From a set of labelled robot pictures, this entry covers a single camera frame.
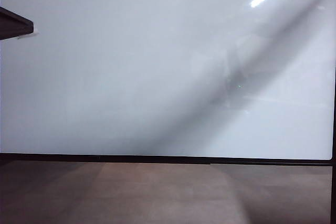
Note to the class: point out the black left gripper finger taped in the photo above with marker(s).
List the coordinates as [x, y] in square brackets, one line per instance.
[13, 26]

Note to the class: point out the white whiteboard with black frame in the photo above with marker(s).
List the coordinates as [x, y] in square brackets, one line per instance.
[147, 77]

